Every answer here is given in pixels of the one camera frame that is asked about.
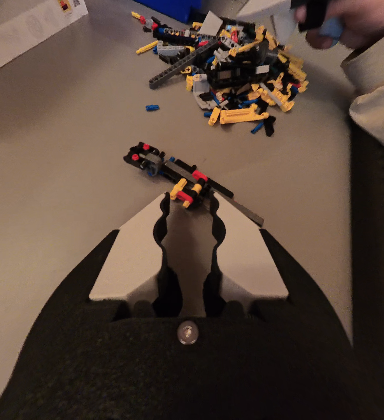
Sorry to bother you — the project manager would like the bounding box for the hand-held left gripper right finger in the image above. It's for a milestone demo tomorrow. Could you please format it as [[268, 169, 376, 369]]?
[[202, 192, 290, 317]]

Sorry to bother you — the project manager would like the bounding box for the black perforated panel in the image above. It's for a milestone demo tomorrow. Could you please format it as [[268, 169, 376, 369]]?
[[349, 120, 384, 420]]

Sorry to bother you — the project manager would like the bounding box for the person's right hand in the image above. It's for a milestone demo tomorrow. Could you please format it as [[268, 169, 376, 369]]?
[[294, 0, 384, 50]]

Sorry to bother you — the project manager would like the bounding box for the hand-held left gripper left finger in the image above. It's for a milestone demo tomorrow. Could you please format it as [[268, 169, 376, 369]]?
[[88, 193, 182, 317]]

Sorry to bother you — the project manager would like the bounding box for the white car instruction booklet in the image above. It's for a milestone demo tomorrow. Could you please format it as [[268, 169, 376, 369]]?
[[0, 0, 89, 80]]

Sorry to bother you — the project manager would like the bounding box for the person's right forearm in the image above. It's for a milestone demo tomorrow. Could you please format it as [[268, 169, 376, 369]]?
[[340, 24, 384, 97]]

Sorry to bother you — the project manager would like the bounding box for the blue plastic storage box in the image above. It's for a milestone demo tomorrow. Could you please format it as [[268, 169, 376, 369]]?
[[133, 0, 203, 24]]

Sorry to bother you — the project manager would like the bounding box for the pile of brick pieces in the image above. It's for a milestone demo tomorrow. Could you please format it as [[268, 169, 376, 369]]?
[[131, 10, 310, 138]]

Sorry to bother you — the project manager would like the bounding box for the black grey brick chassis assembly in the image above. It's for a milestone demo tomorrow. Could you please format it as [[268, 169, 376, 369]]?
[[123, 141, 265, 228]]

